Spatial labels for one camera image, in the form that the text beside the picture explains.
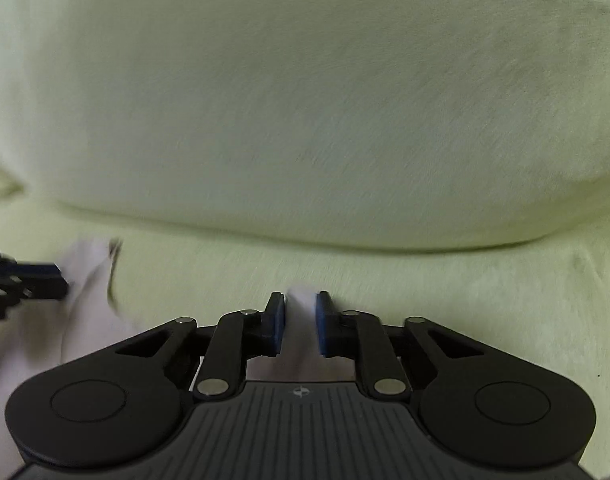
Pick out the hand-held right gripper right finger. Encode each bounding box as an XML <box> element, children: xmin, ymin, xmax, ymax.
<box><xmin>316</xmin><ymin>290</ymin><xmax>486</xmax><ymax>402</ymax></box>

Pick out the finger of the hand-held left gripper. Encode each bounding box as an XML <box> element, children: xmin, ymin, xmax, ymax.
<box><xmin>0</xmin><ymin>247</ymin><xmax>70</xmax><ymax>322</ymax></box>

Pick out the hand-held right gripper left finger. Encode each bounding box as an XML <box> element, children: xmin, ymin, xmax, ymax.
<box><xmin>114</xmin><ymin>291</ymin><xmax>288</xmax><ymax>402</ymax></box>

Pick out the white garment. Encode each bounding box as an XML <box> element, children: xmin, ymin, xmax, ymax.
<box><xmin>0</xmin><ymin>238</ymin><xmax>353</xmax><ymax>480</ymax></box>

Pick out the light green bed sheet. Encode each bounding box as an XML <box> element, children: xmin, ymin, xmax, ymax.
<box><xmin>0</xmin><ymin>162</ymin><xmax>610</xmax><ymax>480</ymax></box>

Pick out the light green pillow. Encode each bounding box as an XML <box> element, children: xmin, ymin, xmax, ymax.
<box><xmin>0</xmin><ymin>0</ymin><xmax>610</xmax><ymax>251</ymax></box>

